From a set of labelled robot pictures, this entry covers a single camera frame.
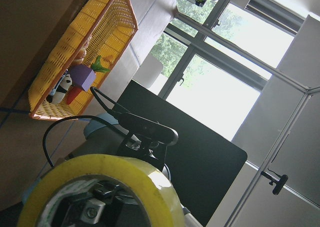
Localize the yellow tape roll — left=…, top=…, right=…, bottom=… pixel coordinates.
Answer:
left=17, top=154, right=185, bottom=227

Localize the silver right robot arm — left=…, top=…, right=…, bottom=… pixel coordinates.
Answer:
left=17, top=113, right=200, bottom=227

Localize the yellow plastic basket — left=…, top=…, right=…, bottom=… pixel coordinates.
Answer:
left=28, top=0, right=138, bottom=121

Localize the black monitor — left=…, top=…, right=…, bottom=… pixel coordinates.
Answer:
left=117, top=80, right=248, bottom=226

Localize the purple foam block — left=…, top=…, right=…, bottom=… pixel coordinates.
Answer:
left=68, top=64, right=96, bottom=92

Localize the orange carrot toy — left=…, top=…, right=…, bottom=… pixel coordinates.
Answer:
left=66, top=55, right=111, bottom=105

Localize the croissant toy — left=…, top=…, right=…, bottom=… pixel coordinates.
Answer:
left=72, top=36, right=92, bottom=65

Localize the panda plush toy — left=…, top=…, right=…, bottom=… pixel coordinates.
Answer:
left=46, top=73, right=72, bottom=104

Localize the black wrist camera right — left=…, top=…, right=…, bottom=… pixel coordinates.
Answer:
left=117, top=112, right=179, bottom=166

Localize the black camera cable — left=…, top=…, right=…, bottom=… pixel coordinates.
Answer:
left=42, top=86, right=131, bottom=168

